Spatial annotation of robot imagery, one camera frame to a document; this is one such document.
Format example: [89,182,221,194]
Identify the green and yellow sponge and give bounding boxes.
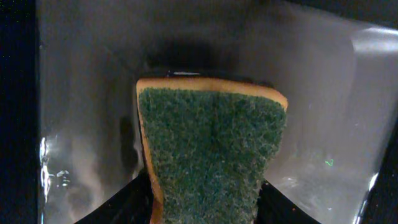
[136,78,288,223]

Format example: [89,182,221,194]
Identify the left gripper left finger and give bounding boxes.
[76,169,154,224]

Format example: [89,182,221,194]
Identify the black rectangular tray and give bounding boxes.
[1,0,397,223]

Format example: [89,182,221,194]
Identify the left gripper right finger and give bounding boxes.
[254,181,320,224]

